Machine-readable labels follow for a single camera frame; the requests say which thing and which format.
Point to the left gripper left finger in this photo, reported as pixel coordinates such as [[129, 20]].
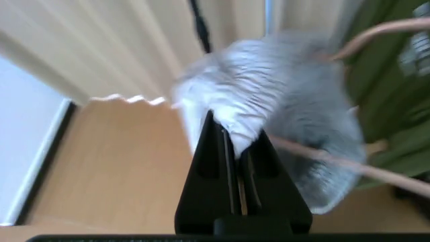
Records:
[[205, 188]]

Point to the metal curtain wand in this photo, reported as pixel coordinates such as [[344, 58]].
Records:
[[268, 15]]

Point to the black clothes rack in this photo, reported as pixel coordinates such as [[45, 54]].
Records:
[[201, 27]]

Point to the green long-sleeved shirt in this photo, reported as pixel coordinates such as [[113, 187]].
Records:
[[386, 101]]

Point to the pink clothes hanger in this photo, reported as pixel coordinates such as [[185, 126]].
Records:
[[386, 174]]

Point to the beige curtain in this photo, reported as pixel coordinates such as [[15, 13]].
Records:
[[100, 40]]

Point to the pale grey garment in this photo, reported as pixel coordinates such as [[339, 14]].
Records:
[[268, 84]]

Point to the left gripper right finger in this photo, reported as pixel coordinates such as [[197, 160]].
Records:
[[279, 198]]

